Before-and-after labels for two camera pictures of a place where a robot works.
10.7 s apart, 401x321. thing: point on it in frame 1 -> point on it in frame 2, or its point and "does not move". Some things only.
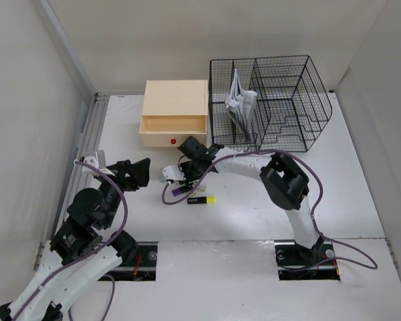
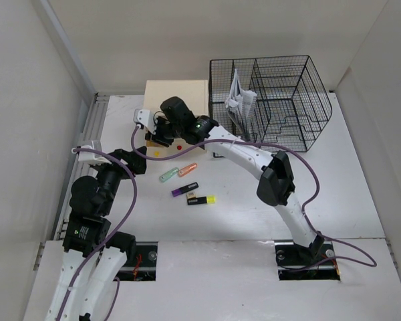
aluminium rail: x=91 y=141 does not move
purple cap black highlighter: x=180 y=190 does not move
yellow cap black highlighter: x=207 y=200 does not move
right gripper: x=188 y=178 -> x=156 y=136
